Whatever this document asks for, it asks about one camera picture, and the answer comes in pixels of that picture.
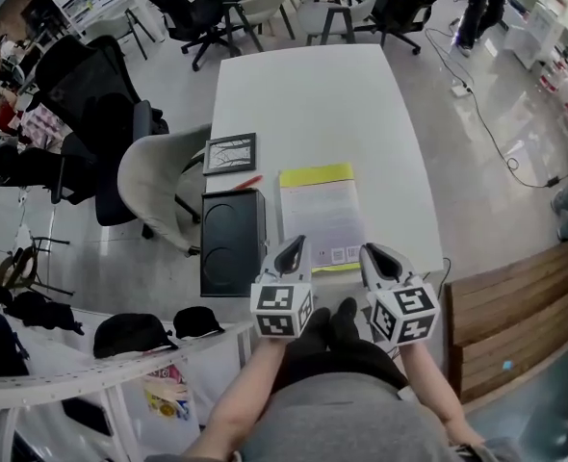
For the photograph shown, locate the red pen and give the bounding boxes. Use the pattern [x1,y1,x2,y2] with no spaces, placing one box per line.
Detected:
[230,174,265,193]

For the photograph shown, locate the black floor cable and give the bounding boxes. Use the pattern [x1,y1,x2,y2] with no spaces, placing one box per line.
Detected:
[424,26,568,190]

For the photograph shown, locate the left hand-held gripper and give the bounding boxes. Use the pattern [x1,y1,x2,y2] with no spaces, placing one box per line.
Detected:
[249,235,315,342]

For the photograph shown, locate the wooden slat bench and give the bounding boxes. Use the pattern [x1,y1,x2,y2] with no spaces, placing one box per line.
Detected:
[444,237,568,404]

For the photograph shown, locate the white cabinet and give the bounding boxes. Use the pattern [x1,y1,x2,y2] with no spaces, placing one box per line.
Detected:
[503,0,568,70]

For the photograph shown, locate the person's right forearm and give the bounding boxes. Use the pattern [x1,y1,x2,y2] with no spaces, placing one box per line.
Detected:
[398,338,487,448]

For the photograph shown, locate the yellow and white book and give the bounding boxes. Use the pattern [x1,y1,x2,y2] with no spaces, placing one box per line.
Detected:
[277,162,368,274]

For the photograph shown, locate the large black cap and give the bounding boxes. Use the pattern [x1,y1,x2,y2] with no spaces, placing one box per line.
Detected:
[92,312,180,360]

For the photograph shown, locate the person's grey shirt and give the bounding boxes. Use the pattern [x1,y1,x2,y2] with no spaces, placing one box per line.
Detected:
[238,371,464,462]

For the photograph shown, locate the black box with circles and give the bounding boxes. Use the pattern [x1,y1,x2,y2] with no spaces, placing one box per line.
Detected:
[199,187,270,299]

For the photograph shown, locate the yellow printed packet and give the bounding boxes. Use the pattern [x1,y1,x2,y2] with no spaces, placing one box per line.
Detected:
[142,362,192,422]

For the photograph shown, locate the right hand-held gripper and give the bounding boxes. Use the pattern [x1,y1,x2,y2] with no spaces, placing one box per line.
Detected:
[358,242,442,347]

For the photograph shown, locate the white metal rack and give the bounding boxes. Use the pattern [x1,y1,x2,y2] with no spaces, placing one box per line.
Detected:
[0,305,256,462]

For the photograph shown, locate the black mesh office chair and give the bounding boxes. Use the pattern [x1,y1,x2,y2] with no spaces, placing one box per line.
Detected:
[0,34,170,228]

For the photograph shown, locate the black framed picture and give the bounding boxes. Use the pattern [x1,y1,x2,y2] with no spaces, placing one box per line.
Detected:
[202,132,258,177]

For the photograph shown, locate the white chair with dark legs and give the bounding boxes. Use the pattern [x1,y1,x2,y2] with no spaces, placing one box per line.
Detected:
[296,0,382,46]
[225,0,297,41]

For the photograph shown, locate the grey shell chair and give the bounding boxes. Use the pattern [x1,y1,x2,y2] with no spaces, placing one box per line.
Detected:
[116,123,214,259]

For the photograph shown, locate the person's black trouser legs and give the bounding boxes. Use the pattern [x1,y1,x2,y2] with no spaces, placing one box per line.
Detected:
[281,296,410,395]

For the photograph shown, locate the small black cap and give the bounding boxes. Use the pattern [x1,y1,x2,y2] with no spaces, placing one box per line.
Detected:
[172,306,226,341]

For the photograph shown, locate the black office chair with armrests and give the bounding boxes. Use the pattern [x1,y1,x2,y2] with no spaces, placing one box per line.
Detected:
[133,0,245,72]
[369,0,464,57]

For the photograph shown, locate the black bundled clothing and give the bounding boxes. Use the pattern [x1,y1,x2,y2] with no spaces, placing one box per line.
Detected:
[0,276,86,337]

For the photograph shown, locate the person's left forearm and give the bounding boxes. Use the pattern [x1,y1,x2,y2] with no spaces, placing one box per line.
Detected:
[183,338,286,462]

